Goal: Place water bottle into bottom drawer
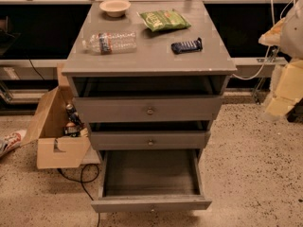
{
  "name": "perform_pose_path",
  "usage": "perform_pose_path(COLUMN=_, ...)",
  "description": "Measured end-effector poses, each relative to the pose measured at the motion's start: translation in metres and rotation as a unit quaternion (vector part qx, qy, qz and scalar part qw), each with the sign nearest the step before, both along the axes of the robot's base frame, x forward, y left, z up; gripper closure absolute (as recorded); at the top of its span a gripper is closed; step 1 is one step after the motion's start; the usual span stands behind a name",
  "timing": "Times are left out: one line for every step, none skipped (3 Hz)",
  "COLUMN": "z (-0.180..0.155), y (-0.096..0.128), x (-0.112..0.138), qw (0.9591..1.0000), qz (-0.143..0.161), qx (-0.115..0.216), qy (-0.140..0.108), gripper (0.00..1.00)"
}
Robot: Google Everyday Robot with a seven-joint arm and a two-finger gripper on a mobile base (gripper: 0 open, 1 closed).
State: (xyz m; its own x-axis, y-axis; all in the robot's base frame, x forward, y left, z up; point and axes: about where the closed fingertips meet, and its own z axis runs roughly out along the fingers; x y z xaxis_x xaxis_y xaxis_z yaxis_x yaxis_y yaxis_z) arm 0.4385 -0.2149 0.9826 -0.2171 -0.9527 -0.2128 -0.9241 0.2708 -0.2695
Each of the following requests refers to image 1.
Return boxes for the black floor cable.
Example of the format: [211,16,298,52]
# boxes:
[57,164,101,227]

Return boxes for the beige bowl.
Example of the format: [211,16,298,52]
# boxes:
[99,0,131,18]

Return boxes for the items inside cardboard box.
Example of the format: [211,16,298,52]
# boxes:
[63,103,88,137]

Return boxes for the metal diagonal stand rod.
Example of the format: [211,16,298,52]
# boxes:
[252,46,279,104]

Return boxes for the dark blue snack bar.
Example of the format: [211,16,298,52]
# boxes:
[171,38,203,54]

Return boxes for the clear plastic water bottle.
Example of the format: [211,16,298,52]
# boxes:
[82,31,136,55]

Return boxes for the grey open bottom drawer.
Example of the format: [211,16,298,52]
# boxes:
[92,149,211,213]

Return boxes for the green chip bag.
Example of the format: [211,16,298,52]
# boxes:
[139,9,191,32]

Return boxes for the grey wooden drawer cabinet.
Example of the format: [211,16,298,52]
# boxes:
[62,1,236,137]

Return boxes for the open cardboard box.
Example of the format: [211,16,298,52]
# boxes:
[21,62,98,169]

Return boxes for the grey middle drawer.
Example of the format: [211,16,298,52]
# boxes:
[90,131,210,150]

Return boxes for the white red sneaker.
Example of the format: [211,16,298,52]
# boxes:
[0,130,27,158]

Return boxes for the grey top drawer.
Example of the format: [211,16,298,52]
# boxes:
[74,96,223,123]

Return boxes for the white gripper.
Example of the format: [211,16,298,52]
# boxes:
[258,0,303,121]

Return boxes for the white hanging cable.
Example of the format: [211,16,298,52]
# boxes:
[232,0,297,81]

